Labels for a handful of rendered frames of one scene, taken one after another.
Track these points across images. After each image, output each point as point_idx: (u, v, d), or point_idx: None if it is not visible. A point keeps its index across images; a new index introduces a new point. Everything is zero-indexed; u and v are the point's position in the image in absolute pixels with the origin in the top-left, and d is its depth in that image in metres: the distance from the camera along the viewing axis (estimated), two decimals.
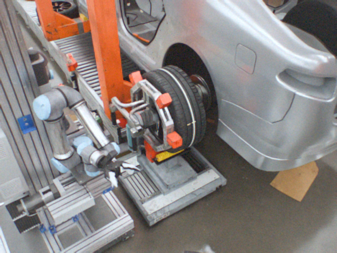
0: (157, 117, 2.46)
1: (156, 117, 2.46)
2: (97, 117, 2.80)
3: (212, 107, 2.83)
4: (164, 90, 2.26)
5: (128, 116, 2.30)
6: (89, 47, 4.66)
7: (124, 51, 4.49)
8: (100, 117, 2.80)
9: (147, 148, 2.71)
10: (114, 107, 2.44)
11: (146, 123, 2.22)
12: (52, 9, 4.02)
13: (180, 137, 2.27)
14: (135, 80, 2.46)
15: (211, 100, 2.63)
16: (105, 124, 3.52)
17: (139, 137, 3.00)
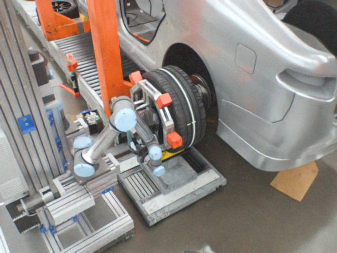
0: (157, 117, 2.46)
1: (156, 117, 2.46)
2: (97, 117, 2.80)
3: (212, 107, 2.83)
4: (164, 90, 2.26)
5: None
6: (89, 47, 4.66)
7: (124, 51, 4.49)
8: (100, 117, 2.80)
9: None
10: None
11: (146, 123, 2.22)
12: (52, 9, 4.02)
13: (180, 137, 2.27)
14: (135, 80, 2.46)
15: (211, 100, 2.63)
16: (105, 124, 3.52)
17: (139, 137, 3.00)
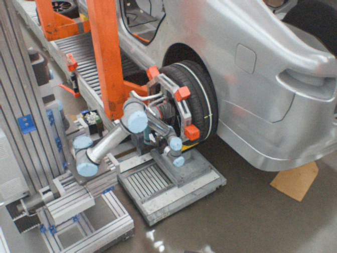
0: (173, 110, 2.52)
1: (173, 111, 2.52)
2: (97, 117, 2.80)
3: None
4: (182, 83, 2.32)
5: (146, 109, 2.36)
6: (89, 47, 4.66)
7: (124, 51, 4.49)
8: (100, 117, 2.80)
9: None
10: None
11: (165, 115, 2.28)
12: (52, 9, 4.02)
13: (197, 130, 2.33)
14: (152, 74, 2.52)
15: None
16: (105, 124, 3.52)
17: (139, 137, 3.00)
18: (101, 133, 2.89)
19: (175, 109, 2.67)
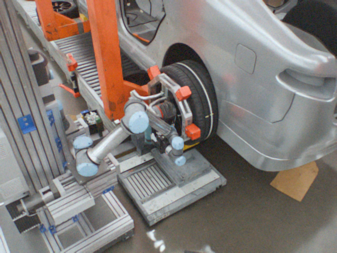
0: (174, 110, 2.53)
1: (174, 110, 2.52)
2: (97, 117, 2.80)
3: None
4: (183, 83, 2.33)
5: (147, 108, 2.37)
6: (89, 47, 4.66)
7: (124, 51, 4.49)
8: (100, 117, 2.80)
9: None
10: None
11: (166, 115, 2.29)
12: (52, 9, 4.02)
13: (198, 129, 2.34)
14: (153, 74, 2.53)
15: None
16: (105, 124, 3.52)
17: (139, 137, 3.00)
18: (101, 133, 2.89)
19: (176, 109, 2.67)
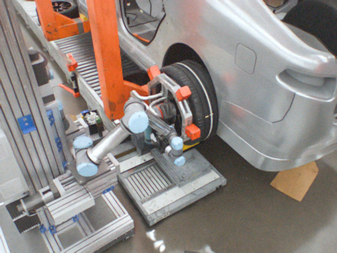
0: (174, 110, 2.53)
1: (173, 110, 2.52)
2: (97, 117, 2.80)
3: None
4: (183, 83, 2.33)
5: (147, 108, 2.37)
6: (89, 47, 4.66)
7: (124, 51, 4.49)
8: (100, 117, 2.80)
9: None
10: None
11: (166, 115, 2.29)
12: (52, 9, 4.02)
13: (198, 129, 2.33)
14: (153, 74, 2.53)
15: None
16: (105, 124, 3.52)
17: (139, 137, 3.00)
18: (101, 133, 2.89)
19: (176, 109, 2.67)
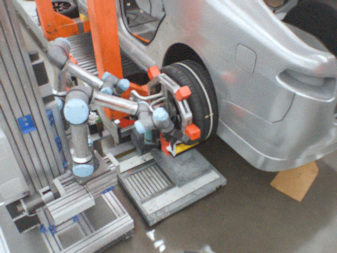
0: (174, 110, 2.53)
1: (173, 110, 2.52)
2: (97, 117, 2.80)
3: None
4: (183, 83, 2.33)
5: None
6: (89, 47, 4.66)
7: (124, 51, 4.49)
8: (100, 117, 2.80)
9: (163, 141, 2.78)
10: (132, 100, 2.50)
11: None
12: (52, 9, 4.02)
13: (198, 129, 2.33)
14: (153, 74, 2.53)
15: None
16: (105, 124, 3.52)
17: (139, 137, 3.00)
18: (101, 133, 2.89)
19: (176, 109, 2.67)
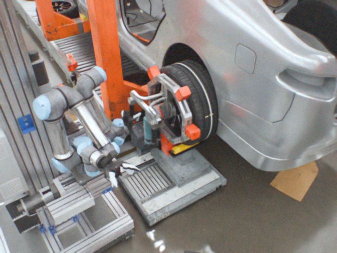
0: (174, 110, 2.53)
1: (173, 110, 2.52)
2: None
3: None
4: (183, 83, 2.33)
5: (147, 108, 2.37)
6: (89, 47, 4.66)
7: (124, 51, 4.49)
8: None
9: (163, 141, 2.78)
10: (132, 100, 2.50)
11: (166, 115, 2.29)
12: (52, 9, 4.02)
13: (198, 129, 2.33)
14: (153, 74, 2.53)
15: None
16: None
17: (139, 137, 3.00)
18: None
19: (176, 109, 2.67)
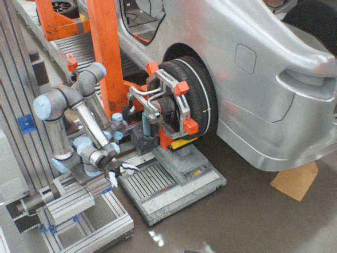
0: (173, 105, 2.57)
1: (172, 106, 2.57)
2: None
3: None
4: (181, 78, 2.37)
5: (146, 103, 2.41)
6: (89, 47, 4.66)
7: (124, 51, 4.49)
8: None
9: (162, 136, 2.82)
10: (131, 96, 2.55)
11: (164, 110, 2.33)
12: (52, 9, 4.02)
13: (196, 124, 2.38)
14: (152, 70, 2.57)
15: None
16: None
17: (139, 137, 3.00)
18: None
19: (174, 105, 2.72)
